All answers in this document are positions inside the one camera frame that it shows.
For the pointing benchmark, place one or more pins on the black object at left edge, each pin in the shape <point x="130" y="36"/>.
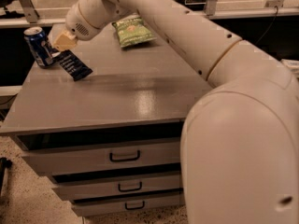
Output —
<point x="5" y="164"/>

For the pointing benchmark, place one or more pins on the bottom grey drawer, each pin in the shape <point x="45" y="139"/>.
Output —
<point x="117" y="205"/>

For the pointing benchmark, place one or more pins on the black bottom drawer handle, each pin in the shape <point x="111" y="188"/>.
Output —
<point x="134" y="206"/>

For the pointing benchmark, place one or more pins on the black drawer handle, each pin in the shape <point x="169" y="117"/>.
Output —
<point x="134" y="206"/>
<point x="130" y="187"/>
<point x="113" y="157"/>

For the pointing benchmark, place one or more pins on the blue pepsi can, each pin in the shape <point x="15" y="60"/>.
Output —
<point x="39" y="46"/>

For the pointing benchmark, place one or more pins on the grey drawer cabinet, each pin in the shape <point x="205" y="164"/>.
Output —
<point x="132" y="95"/>

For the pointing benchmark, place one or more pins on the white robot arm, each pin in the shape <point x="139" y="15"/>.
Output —
<point x="239" y="143"/>

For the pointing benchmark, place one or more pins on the middle grey drawer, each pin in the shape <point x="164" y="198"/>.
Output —
<point x="109" y="186"/>

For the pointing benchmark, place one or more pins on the black middle drawer handle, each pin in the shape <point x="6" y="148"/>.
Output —
<point x="130" y="187"/>

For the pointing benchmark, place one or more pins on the dark blue rxbar wrapper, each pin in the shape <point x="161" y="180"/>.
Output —
<point x="74" y="66"/>

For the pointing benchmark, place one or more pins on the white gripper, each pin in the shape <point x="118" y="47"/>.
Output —
<point x="76" y="24"/>

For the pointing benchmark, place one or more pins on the top grey drawer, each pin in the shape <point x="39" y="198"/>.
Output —
<point x="94" y="158"/>

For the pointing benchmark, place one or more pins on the black top drawer handle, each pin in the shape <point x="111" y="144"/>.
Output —
<point x="113" y="157"/>

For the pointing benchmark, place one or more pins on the grey drawer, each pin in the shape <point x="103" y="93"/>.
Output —
<point x="117" y="205"/>
<point x="109" y="186"/>
<point x="94" y="158"/>

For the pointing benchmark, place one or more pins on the green chip bag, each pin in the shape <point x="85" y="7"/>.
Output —
<point x="132" y="32"/>

